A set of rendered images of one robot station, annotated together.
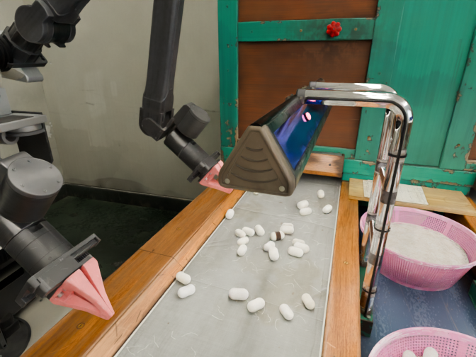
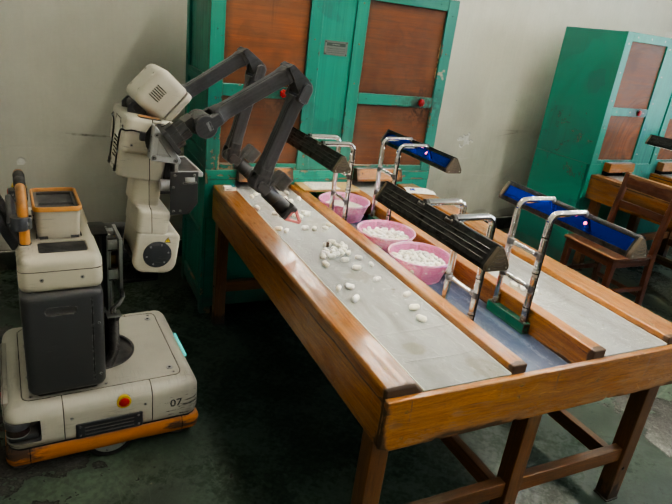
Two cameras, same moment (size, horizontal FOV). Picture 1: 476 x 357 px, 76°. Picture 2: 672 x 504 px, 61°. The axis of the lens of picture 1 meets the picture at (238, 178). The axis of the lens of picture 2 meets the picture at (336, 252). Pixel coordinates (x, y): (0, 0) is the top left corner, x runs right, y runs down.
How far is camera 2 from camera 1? 2.14 m
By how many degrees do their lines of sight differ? 44
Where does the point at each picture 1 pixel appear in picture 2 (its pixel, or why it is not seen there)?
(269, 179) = (346, 169)
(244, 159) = (340, 164)
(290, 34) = not seen: hidden behind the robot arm
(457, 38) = (339, 102)
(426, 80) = (328, 122)
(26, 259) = (283, 203)
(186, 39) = (69, 55)
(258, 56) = not seen: hidden behind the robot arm
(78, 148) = not seen: outside the picture
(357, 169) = (297, 176)
